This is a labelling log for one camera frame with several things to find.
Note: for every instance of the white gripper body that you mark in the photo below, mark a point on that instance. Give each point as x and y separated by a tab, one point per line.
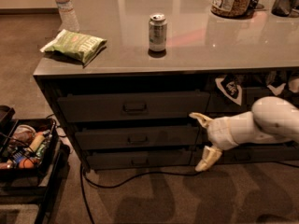
220	132

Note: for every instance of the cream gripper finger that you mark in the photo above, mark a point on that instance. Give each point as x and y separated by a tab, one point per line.
203	120
209	157

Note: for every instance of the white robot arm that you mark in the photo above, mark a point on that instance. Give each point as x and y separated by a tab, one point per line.
271	120

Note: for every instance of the grey drawer cabinet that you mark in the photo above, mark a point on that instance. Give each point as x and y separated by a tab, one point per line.
148	83

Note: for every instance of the black white snack bag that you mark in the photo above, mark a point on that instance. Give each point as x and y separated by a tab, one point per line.
230	88

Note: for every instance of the silver soda can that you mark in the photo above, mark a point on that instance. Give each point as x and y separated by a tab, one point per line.
157	32

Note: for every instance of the dark glass container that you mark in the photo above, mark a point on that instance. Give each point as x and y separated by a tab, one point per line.
286	8

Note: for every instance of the green chip bag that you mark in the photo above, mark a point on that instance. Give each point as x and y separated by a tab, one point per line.
77	46

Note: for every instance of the clear plastic water bottle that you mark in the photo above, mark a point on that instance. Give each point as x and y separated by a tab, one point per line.
68	15

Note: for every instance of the black bin with groceries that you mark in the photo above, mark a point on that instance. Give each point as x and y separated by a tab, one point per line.
27	147

